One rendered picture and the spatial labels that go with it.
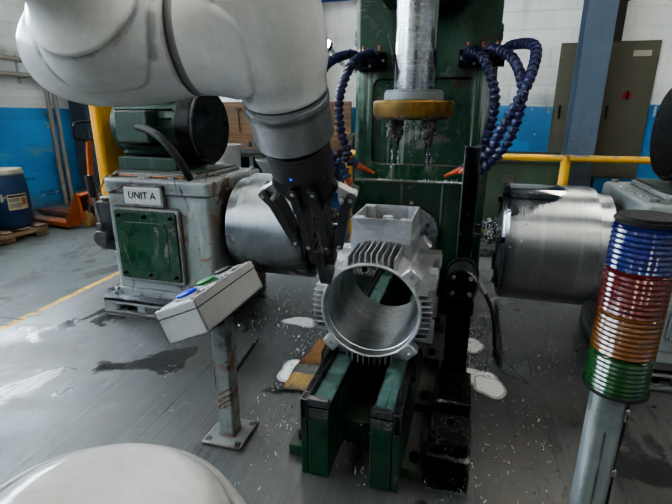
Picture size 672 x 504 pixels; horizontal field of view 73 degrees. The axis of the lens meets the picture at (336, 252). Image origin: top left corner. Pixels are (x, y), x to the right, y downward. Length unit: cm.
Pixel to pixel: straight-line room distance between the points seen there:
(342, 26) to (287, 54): 594
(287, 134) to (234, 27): 11
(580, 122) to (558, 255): 501
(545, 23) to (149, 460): 614
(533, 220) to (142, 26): 75
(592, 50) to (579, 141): 95
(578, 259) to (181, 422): 78
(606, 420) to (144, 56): 58
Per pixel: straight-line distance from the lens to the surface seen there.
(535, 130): 618
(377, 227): 75
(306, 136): 48
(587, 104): 594
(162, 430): 87
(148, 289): 124
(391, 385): 72
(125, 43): 46
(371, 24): 130
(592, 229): 97
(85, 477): 25
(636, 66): 637
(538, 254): 95
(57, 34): 46
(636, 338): 53
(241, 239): 107
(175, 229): 113
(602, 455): 62
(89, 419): 94
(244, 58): 43
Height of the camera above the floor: 131
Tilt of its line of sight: 17 degrees down
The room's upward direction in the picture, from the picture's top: straight up
